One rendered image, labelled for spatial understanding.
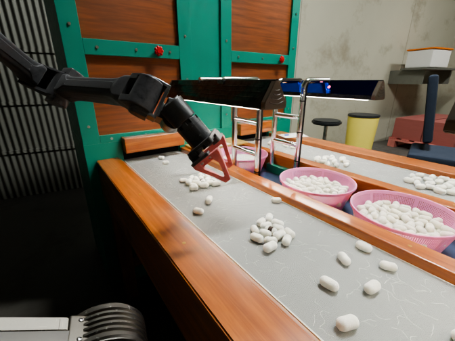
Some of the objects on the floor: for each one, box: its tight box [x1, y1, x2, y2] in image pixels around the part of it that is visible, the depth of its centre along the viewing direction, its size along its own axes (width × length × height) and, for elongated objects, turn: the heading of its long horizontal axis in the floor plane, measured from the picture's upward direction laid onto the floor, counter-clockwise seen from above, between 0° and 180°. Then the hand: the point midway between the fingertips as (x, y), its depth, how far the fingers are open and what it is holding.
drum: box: [345, 112, 381, 150], centre depth 365 cm, size 42×42×66 cm
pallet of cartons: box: [387, 114, 455, 147], centre depth 433 cm, size 140×98×51 cm
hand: (227, 170), depth 58 cm, fingers open, 9 cm apart
